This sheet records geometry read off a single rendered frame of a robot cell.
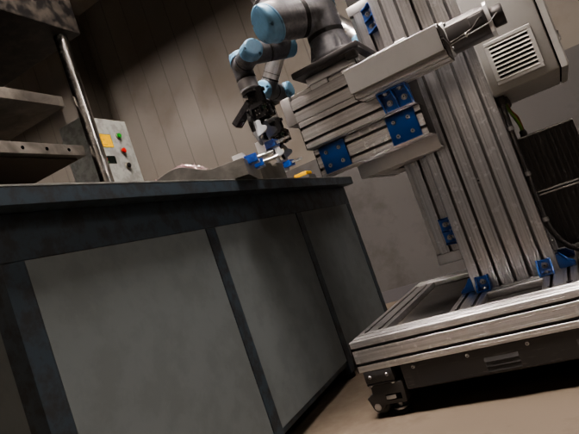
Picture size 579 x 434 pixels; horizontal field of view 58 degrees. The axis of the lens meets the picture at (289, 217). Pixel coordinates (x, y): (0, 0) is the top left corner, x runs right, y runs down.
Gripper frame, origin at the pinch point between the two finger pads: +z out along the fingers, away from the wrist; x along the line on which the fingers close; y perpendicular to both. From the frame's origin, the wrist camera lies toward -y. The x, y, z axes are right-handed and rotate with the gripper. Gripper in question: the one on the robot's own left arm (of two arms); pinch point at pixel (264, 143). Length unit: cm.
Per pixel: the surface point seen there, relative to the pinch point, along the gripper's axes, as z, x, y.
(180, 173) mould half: 7.8, -40.6, -9.7
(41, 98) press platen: -57, -16, -86
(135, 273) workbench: 36, -84, 3
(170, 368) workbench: 59, -82, 2
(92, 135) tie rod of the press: -37, -3, -79
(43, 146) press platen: -33, -26, -83
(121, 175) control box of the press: -23, 21, -92
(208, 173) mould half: 11.0, -37.5, -1.7
